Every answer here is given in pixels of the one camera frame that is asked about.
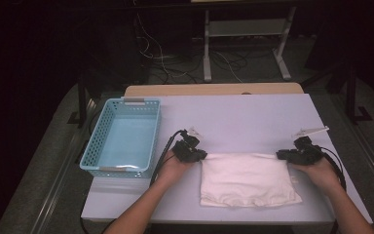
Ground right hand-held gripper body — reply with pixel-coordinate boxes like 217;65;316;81
289;126;330;166

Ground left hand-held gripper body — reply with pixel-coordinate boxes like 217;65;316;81
171;126;204;164

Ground white shirt with chick print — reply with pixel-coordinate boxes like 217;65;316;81
200;151;304;209

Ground light blue plastic basket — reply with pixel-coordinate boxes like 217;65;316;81
79;97;162;179

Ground person's left hand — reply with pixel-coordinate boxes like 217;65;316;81
156;151;195;187

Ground person's right hand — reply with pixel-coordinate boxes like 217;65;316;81
291;158;343;198

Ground black metal stand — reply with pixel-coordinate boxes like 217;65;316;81
67;73;94;129
301;62;374;125

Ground right hand-held gripper black cable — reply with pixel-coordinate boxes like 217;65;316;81
319;146;348;234

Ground metal floor rail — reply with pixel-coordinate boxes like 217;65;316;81
332;94;374;203
28;97;98;234

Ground black floor cables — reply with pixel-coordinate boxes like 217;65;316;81
149;52;274;85

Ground white floor cable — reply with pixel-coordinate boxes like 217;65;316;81
135;13;189;79
215;51;243;84

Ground grey metal desk frame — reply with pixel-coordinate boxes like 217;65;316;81
190;0;298;83

